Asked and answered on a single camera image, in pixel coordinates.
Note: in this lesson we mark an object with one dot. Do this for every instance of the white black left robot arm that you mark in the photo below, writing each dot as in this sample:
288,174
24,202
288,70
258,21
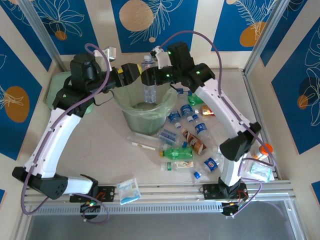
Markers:
57,135

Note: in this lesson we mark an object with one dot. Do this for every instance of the brown chocolate drink bottle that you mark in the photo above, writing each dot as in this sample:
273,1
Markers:
195,143

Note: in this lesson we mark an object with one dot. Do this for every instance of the clear bottle blue cap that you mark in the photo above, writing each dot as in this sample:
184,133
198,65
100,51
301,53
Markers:
181,91

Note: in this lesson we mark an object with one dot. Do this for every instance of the red gold label bottle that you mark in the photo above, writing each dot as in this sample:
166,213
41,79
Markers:
206,111

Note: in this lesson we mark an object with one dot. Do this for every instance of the clear bottle light blue label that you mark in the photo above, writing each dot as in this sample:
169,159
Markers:
168,137

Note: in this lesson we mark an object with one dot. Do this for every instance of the grey metal panel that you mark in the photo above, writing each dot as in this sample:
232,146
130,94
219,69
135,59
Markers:
162,227

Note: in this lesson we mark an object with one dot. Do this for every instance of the clear bottle dark blue label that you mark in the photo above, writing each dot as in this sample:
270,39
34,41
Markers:
174,117
187,110

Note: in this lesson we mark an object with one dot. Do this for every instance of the grey mesh waste bin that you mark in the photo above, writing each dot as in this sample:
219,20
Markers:
140,125

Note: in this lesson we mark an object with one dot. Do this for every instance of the aluminium side rail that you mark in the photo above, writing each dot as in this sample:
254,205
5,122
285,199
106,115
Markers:
255,100

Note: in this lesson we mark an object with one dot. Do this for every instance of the clear plastic tube paper strip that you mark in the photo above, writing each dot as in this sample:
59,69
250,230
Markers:
143,143

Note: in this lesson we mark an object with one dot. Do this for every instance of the clear bottle white orange label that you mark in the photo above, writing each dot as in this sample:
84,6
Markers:
183,165

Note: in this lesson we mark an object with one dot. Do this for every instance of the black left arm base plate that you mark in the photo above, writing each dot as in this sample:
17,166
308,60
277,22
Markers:
107,192

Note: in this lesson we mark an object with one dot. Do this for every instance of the pale green lidded box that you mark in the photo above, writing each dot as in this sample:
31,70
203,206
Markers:
55,85

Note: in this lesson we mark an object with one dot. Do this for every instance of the clear Pepsi bottle blue label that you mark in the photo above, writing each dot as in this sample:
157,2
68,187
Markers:
210,164
201,128

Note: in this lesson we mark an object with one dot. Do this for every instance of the small green plastic bottle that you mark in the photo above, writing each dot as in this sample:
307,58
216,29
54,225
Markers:
193,100

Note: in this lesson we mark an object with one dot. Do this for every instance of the clear white green packet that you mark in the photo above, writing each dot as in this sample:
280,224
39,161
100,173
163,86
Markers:
257,171

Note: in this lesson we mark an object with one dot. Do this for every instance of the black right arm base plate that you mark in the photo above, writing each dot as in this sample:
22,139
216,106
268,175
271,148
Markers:
210,191

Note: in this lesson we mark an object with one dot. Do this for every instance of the green soda bottle yellow cap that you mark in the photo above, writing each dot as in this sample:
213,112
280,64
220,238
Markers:
178,153

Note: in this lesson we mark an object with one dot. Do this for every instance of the aluminium mounting rail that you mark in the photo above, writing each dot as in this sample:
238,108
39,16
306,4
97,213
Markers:
170,191

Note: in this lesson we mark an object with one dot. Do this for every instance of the white blue wipe packet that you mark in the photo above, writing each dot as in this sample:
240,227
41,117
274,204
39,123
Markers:
128,191

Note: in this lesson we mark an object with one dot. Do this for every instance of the white mesh waste basket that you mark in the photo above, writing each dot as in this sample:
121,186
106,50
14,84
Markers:
165,105

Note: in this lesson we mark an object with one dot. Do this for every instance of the tall clear water bottle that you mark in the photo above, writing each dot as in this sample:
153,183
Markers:
150,95

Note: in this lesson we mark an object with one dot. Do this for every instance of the aluminium frame post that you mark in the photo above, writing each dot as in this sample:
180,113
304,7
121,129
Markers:
267,32
40,32

